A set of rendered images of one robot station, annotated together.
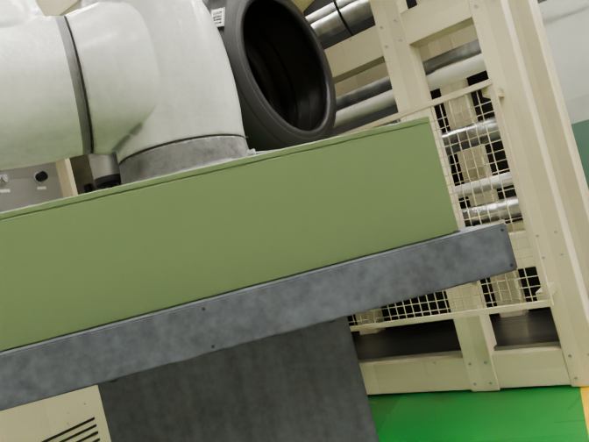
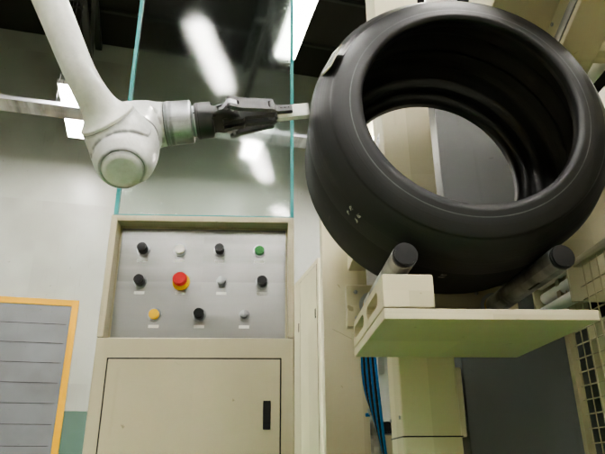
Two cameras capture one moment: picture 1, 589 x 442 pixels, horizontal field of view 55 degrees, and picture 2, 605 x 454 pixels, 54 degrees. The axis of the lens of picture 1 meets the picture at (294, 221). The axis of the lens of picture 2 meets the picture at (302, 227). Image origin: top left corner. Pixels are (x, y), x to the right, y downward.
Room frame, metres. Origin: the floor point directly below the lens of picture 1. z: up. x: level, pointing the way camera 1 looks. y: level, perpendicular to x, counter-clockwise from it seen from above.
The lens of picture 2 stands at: (0.85, -0.64, 0.56)
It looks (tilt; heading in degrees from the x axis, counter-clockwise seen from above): 22 degrees up; 51
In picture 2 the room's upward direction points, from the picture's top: straight up
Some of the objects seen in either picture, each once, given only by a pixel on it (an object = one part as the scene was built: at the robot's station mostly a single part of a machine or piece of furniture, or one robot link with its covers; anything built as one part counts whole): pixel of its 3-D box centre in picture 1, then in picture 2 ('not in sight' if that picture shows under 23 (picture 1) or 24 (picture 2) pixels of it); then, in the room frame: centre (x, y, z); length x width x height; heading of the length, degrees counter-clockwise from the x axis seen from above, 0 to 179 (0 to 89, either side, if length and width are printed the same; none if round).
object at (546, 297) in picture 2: not in sight; (572, 253); (2.25, 0.03, 1.05); 0.20 x 0.15 x 0.30; 55
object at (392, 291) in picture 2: not in sight; (388, 315); (1.70, 0.15, 0.84); 0.36 x 0.09 x 0.06; 55
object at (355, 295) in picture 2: not in sight; (432, 306); (1.92, 0.21, 0.90); 0.40 x 0.03 x 0.10; 145
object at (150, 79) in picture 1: (153, 67); not in sight; (0.68, 0.12, 0.92); 0.18 x 0.16 x 0.22; 113
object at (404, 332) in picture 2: not in sight; (460, 335); (1.81, 0.07, 0.80); 0.37 x 0.36 x 0.02; 145
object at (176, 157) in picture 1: (205, 173); not in sight; (0.68, 0.09, 0.78); 0.22 x 0.18 x 0.06; 91
